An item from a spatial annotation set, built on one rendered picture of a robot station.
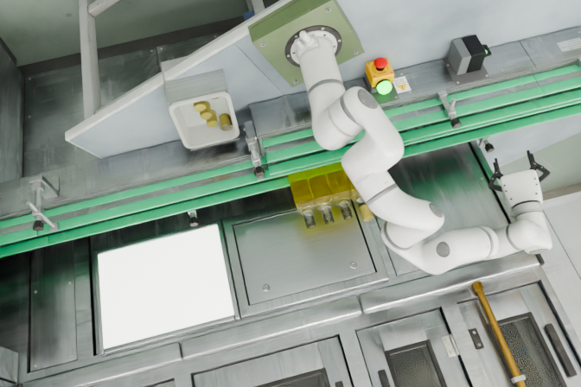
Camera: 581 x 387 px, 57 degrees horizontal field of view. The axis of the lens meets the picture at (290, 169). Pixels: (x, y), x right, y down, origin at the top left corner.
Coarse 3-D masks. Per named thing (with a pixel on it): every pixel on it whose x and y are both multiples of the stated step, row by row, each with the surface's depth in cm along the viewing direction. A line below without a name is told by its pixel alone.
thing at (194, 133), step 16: (208, 96) 146; (224, 96) 147; (176, 112) 152; (192, 112) 161; (224, 112) 165; (176, 128) 154; (192, 128) 166; (208, 128) 166; (192, 144) 164; (208, 144) 164
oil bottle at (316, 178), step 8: (312, 168) 168; (320, 168) 168; (312, 176) 166; (320, 176) 166; (312, 184) 165; (320, 184) 165; (328, 184) 165; (312, 192) 164; (320, 192) 164; (328, 192) 163; (320, 200) 162; (328, 200) 162; (320, 208) 163
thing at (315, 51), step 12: (300, 36) 134; (312, 36) 137; (324, 36) 139; (300, 48) 137; (312, 48) 136; (324, 48) 137; (300, 60) 139; (312, 60) 135; (324, 60) 134; (312, 72) 134; (324, 72) 132; (336, 72) 134; (312, 84) 132
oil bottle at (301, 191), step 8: (288, 176) 167; (296, 176) 167; (304, 176) 166; (296, 184) 165; (304, 184) 165; (296, 192) 164; (304, 192) 164; (296, 200) 162; (304, 200) 162; (312, 200) 162; (304, 208) 161; (312, 208) 162
